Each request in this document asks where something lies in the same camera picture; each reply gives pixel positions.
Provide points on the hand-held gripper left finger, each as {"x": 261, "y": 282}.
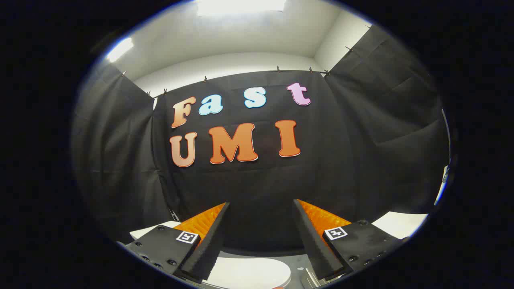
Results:
{"x": 209, "y": 249}

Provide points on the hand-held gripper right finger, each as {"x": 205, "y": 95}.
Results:
{"x": 317, "y": 249}

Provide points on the grey metal plate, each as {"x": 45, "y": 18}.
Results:
{"x": 309, "y": 279}

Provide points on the black backdrop cloth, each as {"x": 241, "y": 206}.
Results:
{"x": 257, "y": 180}

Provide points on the small ceiling light panel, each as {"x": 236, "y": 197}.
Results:
{"x": 119, "y": 50}

